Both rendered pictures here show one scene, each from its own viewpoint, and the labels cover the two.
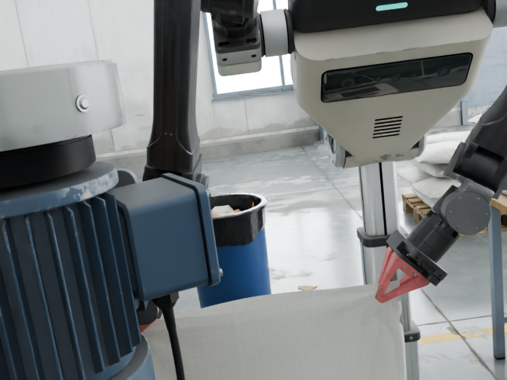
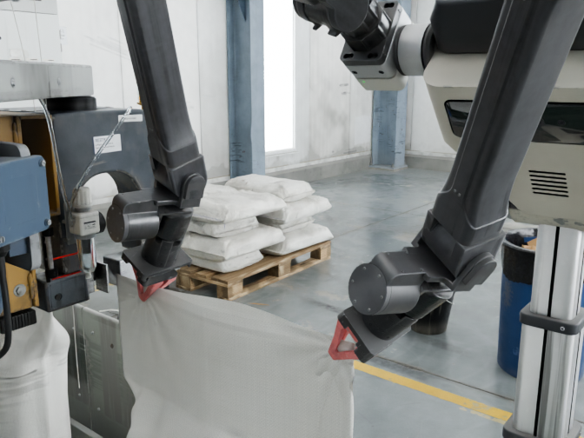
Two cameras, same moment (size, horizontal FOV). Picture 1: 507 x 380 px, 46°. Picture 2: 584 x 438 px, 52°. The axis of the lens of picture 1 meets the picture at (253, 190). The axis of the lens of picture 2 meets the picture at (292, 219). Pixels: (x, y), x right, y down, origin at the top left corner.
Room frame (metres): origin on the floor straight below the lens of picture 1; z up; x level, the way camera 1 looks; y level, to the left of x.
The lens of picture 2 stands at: (0.21, -0.60, 1.39)
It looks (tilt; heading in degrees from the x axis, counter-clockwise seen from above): 13 degrees down; 39
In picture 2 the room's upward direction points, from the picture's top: straight up
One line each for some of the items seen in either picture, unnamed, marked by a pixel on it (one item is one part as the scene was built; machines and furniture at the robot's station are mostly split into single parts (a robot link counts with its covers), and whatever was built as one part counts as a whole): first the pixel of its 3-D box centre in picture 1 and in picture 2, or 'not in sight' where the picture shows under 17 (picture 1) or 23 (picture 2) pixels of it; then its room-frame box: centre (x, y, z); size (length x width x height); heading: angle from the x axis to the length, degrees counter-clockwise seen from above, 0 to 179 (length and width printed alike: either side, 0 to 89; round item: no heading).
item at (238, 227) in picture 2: not in sight; (209, 219); (2.98, 2.41, 0.44); 0.66 x 0.42 x 0.14; 85
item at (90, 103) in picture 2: not in sight; (69, 103); (0.80, 0.39, 1.35); 0.09 x 0.09 x 0.03
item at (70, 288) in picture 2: not in sight; (58, 288); (0.72, 0.34, 1.04); 0.08 x 0.06 x 0.05; 1
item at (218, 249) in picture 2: not in sight; (234, 239); (3.02, 2.21, 0.32); 0.66 x 0.43 x 0.15; 3
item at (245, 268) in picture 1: (230, 261); (545, 305); (3.10, 0.18, 0.32); 0.51 x 0.48 x 0.65; 1
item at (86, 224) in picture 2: not in sight; (86, 232); (0.74, 0.28, 1.14); 0.05 x 0.04 x 0.16; 1
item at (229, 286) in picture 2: not in sight; (242, 258); (3.31, 2.43, 0.07); 1.20 x 0.82 x 0.14; 3
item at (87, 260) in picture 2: not in sight; (86, 254); (0.74, 0.27, 1.11); 0.03 x 0.03 x 0.06
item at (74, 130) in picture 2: not in sight; (73, 172); (0.84, 0.46, 1.21); 0.30 x 0.25 x 0.30; 91
